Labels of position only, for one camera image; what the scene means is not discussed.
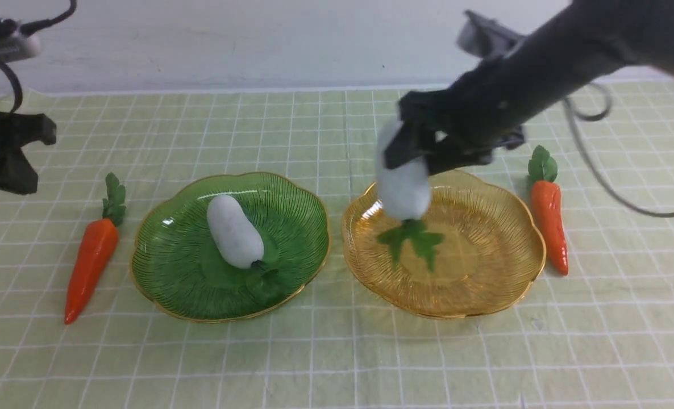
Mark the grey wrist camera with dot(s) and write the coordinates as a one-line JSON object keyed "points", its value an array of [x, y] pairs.
{"points": [[16, 44], [483, 37]]}

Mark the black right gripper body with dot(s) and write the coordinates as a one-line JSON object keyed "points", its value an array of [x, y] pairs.
{"points": [[478, 111]]}

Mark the amber glass plate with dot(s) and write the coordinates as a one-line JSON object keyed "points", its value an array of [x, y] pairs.
{"points": [[477, 250]]}

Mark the green checkered tablecloth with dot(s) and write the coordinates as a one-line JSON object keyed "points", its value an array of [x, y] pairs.
{"points": [[601, 337]]}

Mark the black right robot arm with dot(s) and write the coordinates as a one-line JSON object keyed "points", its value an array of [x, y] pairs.
{"points": [[588, 40]]}

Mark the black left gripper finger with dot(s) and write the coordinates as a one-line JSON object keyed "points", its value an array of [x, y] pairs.
{"points": [[17, 176], [29, 128]]}

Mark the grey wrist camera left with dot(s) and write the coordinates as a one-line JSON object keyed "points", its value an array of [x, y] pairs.
{"points": [[16, 44]]}

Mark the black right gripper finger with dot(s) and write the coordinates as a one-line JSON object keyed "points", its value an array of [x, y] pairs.
{"points": [[407, 142], [442, 160]]}

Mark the green glass plate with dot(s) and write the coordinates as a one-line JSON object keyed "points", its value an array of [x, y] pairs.
{"points": [[176, 264]]}

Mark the orange toy carrot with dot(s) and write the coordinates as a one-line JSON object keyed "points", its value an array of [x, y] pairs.
{"points": [[97, 246], [546, 204]]}

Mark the white toy radish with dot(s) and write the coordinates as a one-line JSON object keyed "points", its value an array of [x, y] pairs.
{"points": [[241, 247], [405, 195]]}

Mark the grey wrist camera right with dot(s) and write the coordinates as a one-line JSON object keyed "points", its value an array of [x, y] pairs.
{"points": [[483, 37]]}

